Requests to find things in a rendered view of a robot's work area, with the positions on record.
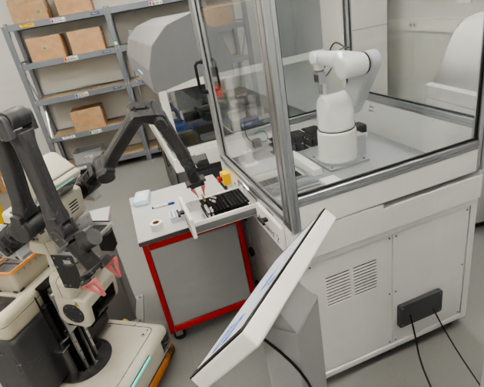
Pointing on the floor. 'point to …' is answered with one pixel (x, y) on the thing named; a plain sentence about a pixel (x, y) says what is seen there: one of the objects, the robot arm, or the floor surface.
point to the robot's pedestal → (121, 309)
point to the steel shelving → (146, 147)
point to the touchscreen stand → (297, 353)
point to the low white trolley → (193, 260)
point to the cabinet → (382, 282)
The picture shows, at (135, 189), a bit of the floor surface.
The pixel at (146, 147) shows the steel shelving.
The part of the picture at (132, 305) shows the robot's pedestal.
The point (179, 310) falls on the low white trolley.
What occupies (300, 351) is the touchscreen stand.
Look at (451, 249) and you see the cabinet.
